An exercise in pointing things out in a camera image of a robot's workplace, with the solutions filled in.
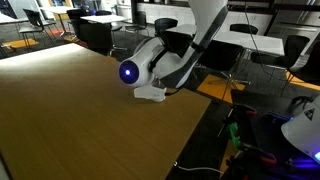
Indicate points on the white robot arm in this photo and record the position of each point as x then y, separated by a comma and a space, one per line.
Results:
200, 20

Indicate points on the black chair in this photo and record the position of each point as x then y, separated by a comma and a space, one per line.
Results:
138, 20
103, 12
175, 41
78, 16
96, 36
165, 24
220, 55
293, 46
33, 20
311, 66
243, 28

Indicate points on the green clamp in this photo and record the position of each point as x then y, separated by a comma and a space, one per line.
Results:
234, 133

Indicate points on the black clamp mount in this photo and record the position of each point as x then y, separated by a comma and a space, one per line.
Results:
240, 111

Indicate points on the long white table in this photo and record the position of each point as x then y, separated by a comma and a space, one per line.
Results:
253, 41

